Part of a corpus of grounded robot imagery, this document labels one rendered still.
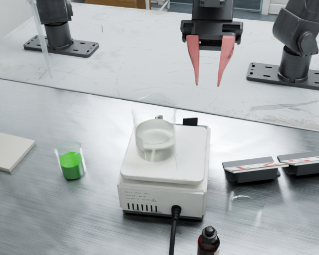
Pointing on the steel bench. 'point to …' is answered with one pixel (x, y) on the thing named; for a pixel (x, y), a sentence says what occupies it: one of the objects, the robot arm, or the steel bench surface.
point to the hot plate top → (184, 145)
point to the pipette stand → (7, 149)
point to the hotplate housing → (165, 196)
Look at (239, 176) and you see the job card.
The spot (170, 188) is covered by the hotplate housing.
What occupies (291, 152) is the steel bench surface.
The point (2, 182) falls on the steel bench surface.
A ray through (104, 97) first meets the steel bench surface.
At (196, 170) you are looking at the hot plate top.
